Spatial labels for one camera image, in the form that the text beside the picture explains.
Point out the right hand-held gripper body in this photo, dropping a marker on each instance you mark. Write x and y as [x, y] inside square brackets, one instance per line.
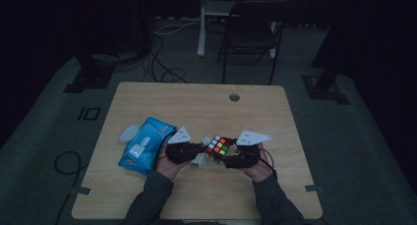
[244, 154]

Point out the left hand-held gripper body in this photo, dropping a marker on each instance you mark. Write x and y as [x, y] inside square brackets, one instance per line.
[180, 151]

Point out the white wet wipe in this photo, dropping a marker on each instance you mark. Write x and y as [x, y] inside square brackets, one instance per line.
[200, 160]

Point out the multicoloured puzzle cube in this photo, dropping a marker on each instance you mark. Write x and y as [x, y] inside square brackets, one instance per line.
[218, 149]

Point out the blue wet wipes pack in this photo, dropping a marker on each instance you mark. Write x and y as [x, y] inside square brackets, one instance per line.
[144, 144]

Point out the person's left hand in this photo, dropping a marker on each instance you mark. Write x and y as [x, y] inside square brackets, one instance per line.
[168, 169]

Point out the person's right hand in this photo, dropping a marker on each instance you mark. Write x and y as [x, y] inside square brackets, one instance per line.
[260, 169]

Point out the translucent white plastic lid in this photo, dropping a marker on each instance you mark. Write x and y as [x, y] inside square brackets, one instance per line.
[128, 133]

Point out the grey tape strip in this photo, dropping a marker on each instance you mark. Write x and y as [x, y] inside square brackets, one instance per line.
[84, 190]
[313, 188]

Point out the black stand with square base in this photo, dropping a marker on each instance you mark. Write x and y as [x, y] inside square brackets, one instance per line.
[324, 87]
[90, 77]

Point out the black folding chair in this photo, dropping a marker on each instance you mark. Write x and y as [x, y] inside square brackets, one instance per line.
[252, 31]

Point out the white desk frame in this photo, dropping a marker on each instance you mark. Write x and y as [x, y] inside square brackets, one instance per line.
[201, 25]

